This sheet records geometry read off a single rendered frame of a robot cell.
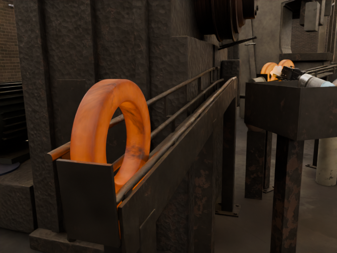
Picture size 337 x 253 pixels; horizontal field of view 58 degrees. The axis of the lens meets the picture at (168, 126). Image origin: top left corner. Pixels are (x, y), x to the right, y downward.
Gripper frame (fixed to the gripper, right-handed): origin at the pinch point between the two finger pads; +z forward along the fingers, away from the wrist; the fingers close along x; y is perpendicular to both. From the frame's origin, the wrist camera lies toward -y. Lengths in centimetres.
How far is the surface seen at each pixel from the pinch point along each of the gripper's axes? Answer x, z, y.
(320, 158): -32, -34, -47
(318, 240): 30, -70, -53
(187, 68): 90, -28, 14
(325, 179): -33, -42, -58
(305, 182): -27, -33, -65
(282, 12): -189, 135, 25
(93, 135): 143, -74, 22
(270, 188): 0, -26, -67
